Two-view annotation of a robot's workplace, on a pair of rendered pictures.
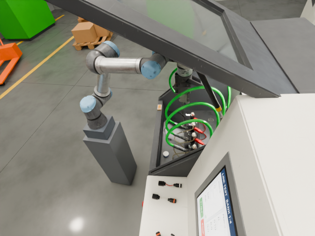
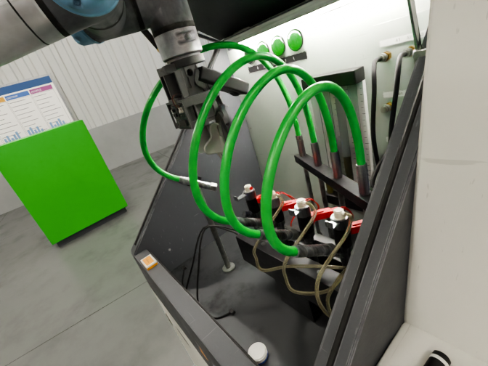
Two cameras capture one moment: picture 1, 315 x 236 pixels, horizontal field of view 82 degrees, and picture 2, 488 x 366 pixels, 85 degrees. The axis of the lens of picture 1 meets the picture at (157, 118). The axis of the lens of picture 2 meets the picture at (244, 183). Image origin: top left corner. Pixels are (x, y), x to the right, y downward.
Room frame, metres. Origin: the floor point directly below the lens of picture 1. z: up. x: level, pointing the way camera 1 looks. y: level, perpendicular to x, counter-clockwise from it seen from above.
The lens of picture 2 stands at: (0.36, 0.18, 1.37)
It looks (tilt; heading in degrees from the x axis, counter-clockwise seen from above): 23 degrees down; 316
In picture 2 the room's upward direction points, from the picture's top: 17 degrees counter-clockwise
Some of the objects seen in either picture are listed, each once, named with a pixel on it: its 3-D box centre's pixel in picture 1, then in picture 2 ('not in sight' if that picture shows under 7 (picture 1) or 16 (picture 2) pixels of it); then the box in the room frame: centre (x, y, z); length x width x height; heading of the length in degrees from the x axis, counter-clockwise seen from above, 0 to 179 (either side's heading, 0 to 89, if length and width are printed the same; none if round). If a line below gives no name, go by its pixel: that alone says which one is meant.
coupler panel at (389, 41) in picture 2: not in sight; (408, 104); (0.48, -0.43, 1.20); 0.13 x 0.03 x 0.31; 168
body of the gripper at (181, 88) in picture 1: (183, 83); (192, 94); (0.78, -0.16, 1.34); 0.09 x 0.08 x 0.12; 78
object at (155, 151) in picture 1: (158, 136); (198, 328); (0.81, 0.01, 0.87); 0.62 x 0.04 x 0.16; 168
